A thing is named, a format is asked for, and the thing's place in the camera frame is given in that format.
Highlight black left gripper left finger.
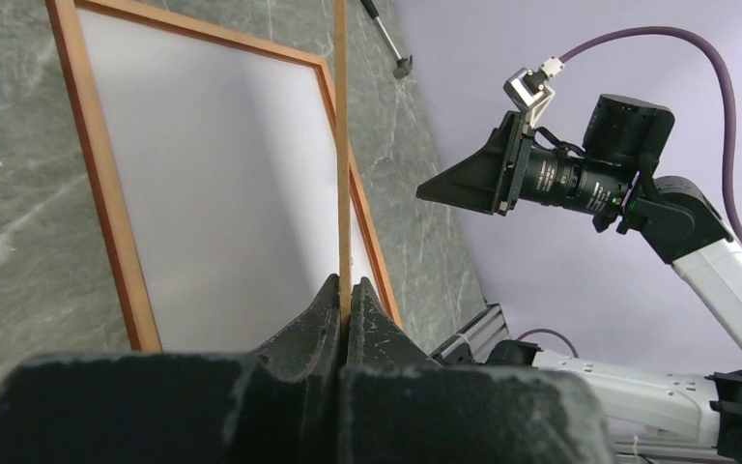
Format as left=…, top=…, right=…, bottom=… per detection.
left=0, top=275, right=340, bottom=463

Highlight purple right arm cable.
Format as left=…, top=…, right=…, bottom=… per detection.
left=514, top=25, right=742, bottom=360

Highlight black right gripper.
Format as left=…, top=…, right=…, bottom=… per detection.
left=415, top=94, right=733, bottom=264

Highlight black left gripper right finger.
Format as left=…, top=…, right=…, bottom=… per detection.
left=338, top=278, right=614, bottom=463

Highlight black handled hammer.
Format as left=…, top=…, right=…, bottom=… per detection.
left=360, top=0, right=413, bottom=80

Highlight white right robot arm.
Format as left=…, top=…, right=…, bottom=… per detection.
left=416, top=95, right=742, bottom=463

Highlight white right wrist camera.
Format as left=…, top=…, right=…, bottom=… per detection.
left=503, top=56, right=564, bottom=132

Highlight wooden picture frame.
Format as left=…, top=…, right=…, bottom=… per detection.
left=45, top=0, right=404, bottom=355

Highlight brown backing board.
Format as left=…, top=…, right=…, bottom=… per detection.
left=333, top=0, right=352, bottom=324

